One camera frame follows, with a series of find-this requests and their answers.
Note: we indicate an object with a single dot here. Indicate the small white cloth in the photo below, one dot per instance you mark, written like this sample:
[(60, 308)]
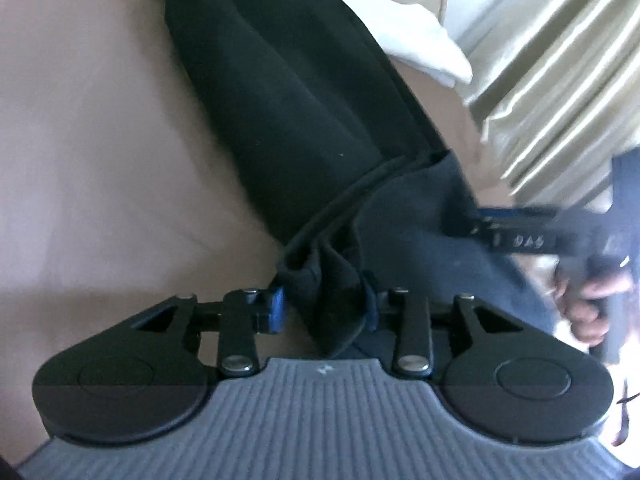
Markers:
[(410, 30)]

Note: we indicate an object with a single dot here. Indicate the black pants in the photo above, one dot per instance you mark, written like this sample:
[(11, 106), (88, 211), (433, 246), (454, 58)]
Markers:
[(300, 85)]

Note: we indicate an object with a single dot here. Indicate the gold satin curtain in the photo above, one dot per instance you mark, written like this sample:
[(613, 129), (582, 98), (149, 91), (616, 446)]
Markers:
[(550, 70)]

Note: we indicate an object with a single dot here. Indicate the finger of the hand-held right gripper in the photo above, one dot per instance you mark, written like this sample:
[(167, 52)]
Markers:
[(525, 242), (520, 213)]

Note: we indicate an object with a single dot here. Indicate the navy fleece garment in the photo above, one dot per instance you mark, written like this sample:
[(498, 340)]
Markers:
[(425, 265)]

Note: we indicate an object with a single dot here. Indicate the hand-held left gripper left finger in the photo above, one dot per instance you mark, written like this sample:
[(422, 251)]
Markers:
[(276, 310)]

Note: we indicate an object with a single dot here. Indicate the person's right hand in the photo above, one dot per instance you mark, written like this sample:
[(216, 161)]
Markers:
[(582, 315)]

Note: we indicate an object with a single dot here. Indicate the dark navy pants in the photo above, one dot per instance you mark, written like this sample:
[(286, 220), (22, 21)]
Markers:
[(100, 160)]

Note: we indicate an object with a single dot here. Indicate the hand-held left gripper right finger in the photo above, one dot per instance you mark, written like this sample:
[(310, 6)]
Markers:
[(369, 310)]

